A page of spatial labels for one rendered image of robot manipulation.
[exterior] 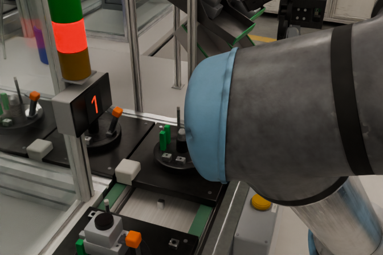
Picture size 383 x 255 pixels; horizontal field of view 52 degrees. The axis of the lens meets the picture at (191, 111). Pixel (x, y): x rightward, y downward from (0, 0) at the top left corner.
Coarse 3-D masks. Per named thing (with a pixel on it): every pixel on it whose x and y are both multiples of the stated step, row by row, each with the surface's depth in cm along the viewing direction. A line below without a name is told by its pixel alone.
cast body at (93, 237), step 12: (96, 216) 63; (108, 216) 63; (84, 228) 62; (96, 228) 62; (108, 228) 62; (120, 228) 64; (84, 240) 63; (96, 240) 62; (108, 240) 61; (96, 252) 64; (108, 252) 62; (120, 252) 63
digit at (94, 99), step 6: (96, 90) 71; (90, 96) 69; (96, 96) 71; (90, 102) 70; (96, 102) 72; (90, 108) 70; (96, 108) 72; (102, 108) 74; (90, 114) 70; (96, 114) 72; (90, 120) 71
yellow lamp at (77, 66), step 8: (64, 56) 64; (72, 56) 64; (80, 56) 65; (88, 56) 67; (64, 64) 65; (72, 64) 65; (80, 64) 66; (88, 64) 67; (64, 72) 66; (72, 72) 66; (80, 72) 66; (88, 72) 68
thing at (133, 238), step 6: (132, 234) 62; (138, 234) 62; (120, 240) 63; (126, 240) 61; (132, 240) 61; (138, 240) 62; (132, 246) 62; (138, 246) 63; (132, 252) 63; (138, 252) 63
